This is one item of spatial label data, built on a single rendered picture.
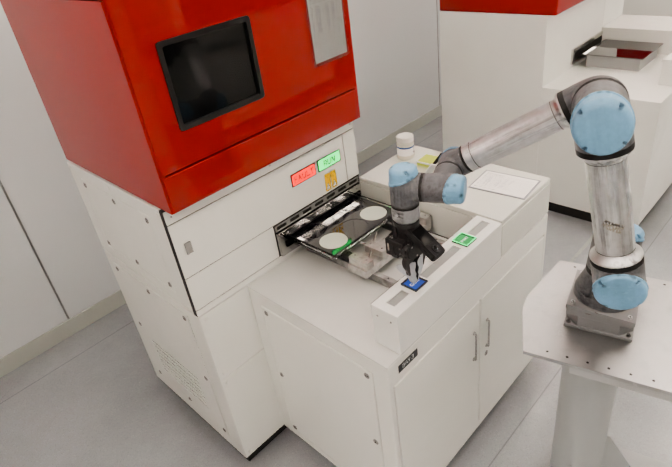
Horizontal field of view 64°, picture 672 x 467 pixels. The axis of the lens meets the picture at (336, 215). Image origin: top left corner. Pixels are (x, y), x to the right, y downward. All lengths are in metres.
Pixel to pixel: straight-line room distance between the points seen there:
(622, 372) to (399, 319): 0.57
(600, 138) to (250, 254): 1.15
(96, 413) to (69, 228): 0.97
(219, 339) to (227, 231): 0.39
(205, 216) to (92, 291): 1.77
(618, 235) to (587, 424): 0.78
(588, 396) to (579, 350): 0.27
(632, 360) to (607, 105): 0.71
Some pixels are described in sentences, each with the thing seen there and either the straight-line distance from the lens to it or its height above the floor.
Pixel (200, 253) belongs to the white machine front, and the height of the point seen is 1.03.
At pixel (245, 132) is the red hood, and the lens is 1.67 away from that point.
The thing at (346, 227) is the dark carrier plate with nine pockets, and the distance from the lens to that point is 1.96.
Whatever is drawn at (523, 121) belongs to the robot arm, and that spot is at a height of 1.41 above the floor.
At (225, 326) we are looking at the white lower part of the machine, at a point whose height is 0.72.
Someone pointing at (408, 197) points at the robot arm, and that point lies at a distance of 1.38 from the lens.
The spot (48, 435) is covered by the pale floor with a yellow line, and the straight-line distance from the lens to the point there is 2.96.
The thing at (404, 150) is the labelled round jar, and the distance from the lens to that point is 2.23.
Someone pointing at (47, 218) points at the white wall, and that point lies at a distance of 3.15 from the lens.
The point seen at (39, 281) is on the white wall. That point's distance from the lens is 3.26.
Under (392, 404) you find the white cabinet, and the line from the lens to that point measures 1.66.
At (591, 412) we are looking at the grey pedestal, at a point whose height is 0.49.
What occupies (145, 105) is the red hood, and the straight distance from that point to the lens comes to 1.48.
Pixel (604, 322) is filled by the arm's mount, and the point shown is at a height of 0.86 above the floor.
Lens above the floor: 1.95
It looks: 31 degrees down
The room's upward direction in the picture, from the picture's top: 8 degrees counter-clockwise
